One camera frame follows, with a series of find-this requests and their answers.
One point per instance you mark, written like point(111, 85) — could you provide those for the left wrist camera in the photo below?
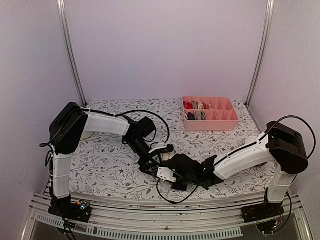
point(146, 126)

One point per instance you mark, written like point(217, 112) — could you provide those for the white bowl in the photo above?
point(250, 139)

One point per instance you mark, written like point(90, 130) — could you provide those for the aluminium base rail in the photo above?
point(131, 219)

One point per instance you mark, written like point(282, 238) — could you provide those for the dark olive cloth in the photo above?
point(166, 158)

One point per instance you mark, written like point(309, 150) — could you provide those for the left aluminium frame post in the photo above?
point(62, 13)

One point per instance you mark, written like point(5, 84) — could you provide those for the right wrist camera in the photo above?
point(184, 166)

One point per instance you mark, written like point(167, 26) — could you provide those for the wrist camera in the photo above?
point(146, 126)
point(184, 166)

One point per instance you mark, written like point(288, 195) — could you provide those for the robot arm white sleeve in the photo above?
point(65, 134)
point(279, 144)

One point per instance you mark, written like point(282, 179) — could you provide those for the right aluminium frame post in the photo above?
point(261, 52)

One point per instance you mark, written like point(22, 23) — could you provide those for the left robot arm white sleeve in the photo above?
point(65, 134)

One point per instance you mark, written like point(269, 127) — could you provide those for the floral patterned table mat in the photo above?
point(104, 167)

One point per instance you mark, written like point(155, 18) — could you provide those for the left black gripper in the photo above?
point(145, 167)

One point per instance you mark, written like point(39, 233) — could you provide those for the cream ceramic cup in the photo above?
point(87, 135)

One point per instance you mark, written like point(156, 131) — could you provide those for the pink divided organizer tray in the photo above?
point(208, 113)

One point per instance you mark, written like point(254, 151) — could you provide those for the aluminium frame post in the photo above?
point(62, 13)
point(261, 52)

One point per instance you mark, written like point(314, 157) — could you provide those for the right robot arm white sleeve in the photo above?
point(279, 144)

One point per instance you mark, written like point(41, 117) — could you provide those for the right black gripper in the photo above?
point(180, 188)

